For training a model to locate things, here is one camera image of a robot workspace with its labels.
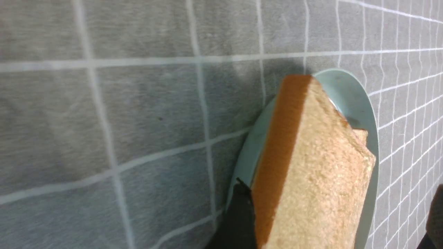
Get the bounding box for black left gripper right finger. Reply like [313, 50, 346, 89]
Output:
[417, 184, 443, 249]

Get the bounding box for grey checked tablecloth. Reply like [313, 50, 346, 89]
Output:
[1, 0, 442, 249]

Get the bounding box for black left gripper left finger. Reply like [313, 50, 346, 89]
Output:
[205, 178, 258, 249]

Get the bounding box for light green plate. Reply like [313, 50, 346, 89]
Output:
[227, 69, 379, 249]

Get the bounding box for toasted bread slice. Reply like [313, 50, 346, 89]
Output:
[252, 75, 376, 249]

